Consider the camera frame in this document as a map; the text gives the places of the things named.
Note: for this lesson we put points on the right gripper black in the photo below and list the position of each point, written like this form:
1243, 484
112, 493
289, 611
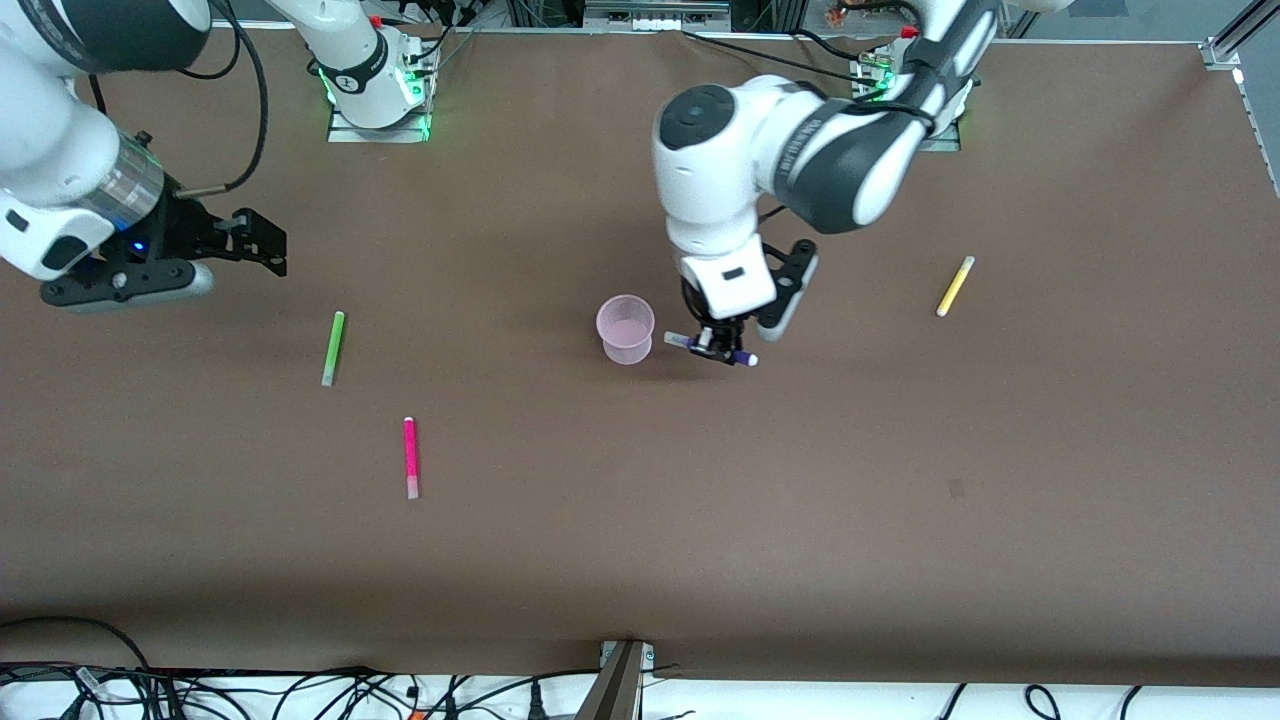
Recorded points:
188, 229

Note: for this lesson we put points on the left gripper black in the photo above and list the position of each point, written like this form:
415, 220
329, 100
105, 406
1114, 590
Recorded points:
722, 329

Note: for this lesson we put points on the purple marker pen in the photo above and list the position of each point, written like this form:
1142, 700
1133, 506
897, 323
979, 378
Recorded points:
680, 341

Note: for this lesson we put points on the pink marker pen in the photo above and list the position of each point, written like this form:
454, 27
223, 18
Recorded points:
410, 455

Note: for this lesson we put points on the right white Franka arm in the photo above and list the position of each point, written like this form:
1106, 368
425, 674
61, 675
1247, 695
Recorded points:
50, 150

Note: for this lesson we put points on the left white Franka arm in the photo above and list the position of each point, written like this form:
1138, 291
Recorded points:
720, 180

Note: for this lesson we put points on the pink translucent cup holder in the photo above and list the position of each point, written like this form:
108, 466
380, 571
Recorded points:
626, 335

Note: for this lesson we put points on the green marker pen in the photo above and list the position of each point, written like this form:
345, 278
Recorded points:
334, 345

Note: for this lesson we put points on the yellow marker pen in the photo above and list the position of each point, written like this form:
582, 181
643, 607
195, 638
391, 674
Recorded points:
955, 287

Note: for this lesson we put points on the aluminium diagonal strut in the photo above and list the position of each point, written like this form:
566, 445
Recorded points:
1250, 25

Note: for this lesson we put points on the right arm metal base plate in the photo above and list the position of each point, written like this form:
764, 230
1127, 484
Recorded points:
400, 128

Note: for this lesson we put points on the aluminium frame box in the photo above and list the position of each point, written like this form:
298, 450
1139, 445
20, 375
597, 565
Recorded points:
655, 14

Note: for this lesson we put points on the aluminium profile post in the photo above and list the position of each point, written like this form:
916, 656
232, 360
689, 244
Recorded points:
615, 690

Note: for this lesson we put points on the metal corner bracket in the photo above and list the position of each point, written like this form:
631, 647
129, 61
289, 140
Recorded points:
1220, 55

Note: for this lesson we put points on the aluminium table edge rail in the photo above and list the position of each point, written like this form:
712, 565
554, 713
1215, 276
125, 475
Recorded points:
1262, 135

